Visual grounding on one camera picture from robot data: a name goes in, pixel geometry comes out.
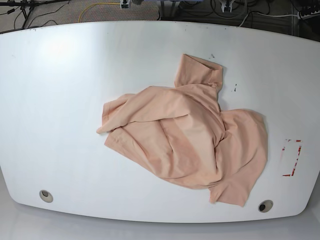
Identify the peach T-shirt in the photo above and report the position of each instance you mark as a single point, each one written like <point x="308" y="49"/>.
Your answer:
<point x="181" y="135"/>

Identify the right table grommet hole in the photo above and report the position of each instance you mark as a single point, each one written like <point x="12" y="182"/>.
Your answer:
<point x="265" y="206"/>

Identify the table grommet hole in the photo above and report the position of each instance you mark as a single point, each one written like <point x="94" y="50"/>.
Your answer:
<point x="265" y="206"/>
<point x="46" y="196"/>

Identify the left table grommet hole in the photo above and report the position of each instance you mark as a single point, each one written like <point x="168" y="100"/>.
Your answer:
<point x="46" y="196"/>

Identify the red tape marking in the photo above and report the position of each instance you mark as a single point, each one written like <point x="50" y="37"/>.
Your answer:
<point x="289" y="157"/>

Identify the black tripod stand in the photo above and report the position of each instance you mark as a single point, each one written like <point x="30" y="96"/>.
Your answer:
<point x="26" y="7"/>

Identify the white power strip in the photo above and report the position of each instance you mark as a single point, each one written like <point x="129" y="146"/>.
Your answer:
<point x="309" y="12"/>

